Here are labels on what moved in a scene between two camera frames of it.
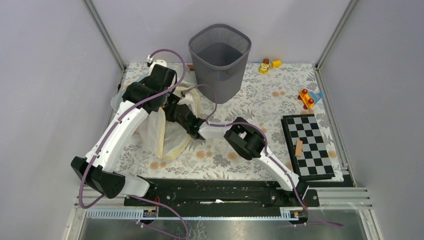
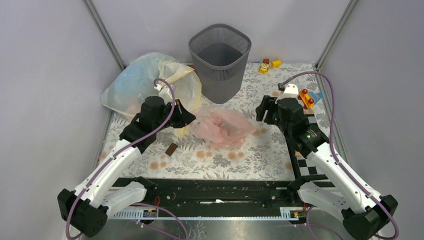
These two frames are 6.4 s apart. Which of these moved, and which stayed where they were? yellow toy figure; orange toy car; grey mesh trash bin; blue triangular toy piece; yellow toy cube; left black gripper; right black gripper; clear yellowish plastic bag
Moved: left black gripper; right black gripper; clear yellowish plastic bag
Stayed: yellow toy cube; grey mesh trash bin; blue triangular toy piece; orange toy car; yellow toy figure
